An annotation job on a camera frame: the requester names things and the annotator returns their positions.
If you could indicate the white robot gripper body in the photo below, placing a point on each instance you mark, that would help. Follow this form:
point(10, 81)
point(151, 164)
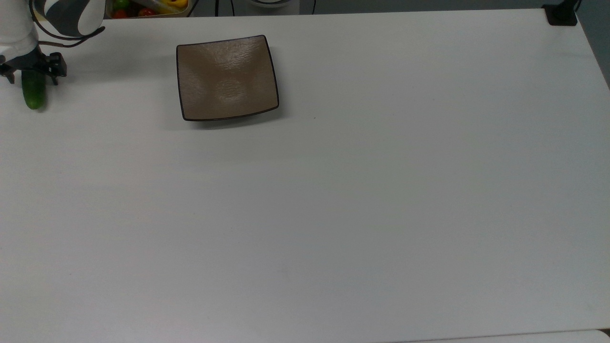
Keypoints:
point(19, 55)

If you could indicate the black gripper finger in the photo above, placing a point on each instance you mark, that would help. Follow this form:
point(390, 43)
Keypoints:
point(6, 74)
point(56, 66)

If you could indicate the brown square ceramic plate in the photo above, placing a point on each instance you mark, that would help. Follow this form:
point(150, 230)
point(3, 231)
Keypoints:
point(228, 78)

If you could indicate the box of toy fruits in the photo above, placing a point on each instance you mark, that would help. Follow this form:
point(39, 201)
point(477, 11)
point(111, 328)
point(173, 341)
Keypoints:
point(143, 13)

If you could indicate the red toy tomato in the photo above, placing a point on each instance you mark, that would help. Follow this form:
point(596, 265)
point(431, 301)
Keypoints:
point(147, 12)
point(119, 14)

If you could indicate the green cucumber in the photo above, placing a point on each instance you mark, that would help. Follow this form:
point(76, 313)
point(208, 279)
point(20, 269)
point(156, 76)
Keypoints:
point(34, 95)

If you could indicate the yellow toy pepper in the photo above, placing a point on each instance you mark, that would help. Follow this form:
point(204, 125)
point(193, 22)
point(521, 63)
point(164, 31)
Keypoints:
point(174, 5)

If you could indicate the green toy fruit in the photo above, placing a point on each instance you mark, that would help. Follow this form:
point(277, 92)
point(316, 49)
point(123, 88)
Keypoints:
point(120, 4)

